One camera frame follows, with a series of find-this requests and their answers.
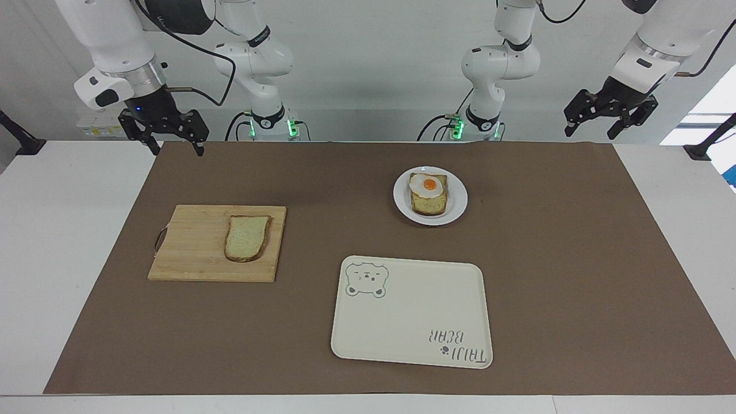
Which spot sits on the fried egg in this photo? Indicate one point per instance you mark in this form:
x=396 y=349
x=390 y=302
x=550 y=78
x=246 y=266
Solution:
x=428 y=185

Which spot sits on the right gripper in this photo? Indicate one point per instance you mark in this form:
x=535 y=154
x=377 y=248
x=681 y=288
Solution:
x=152 y=108

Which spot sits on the toasted bread slice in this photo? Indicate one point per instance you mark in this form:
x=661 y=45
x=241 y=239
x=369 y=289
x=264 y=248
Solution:
x=429 y=204

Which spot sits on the wooden cutting board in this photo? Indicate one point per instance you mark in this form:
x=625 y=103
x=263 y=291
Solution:
x=195 y=247

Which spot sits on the plain bread slice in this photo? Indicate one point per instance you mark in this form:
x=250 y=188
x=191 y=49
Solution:
x=247 y=238

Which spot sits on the white round plate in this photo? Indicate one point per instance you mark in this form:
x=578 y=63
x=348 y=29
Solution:
x=457 y=201

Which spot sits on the black stand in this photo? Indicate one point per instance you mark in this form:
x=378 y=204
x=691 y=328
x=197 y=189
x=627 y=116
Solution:
x=704 y=146
x=23 y=141

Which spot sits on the cream tray with bear print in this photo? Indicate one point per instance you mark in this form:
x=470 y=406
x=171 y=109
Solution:
x=414 y=316

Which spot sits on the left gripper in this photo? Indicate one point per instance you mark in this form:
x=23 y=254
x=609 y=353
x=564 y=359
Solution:
x=621 y=95

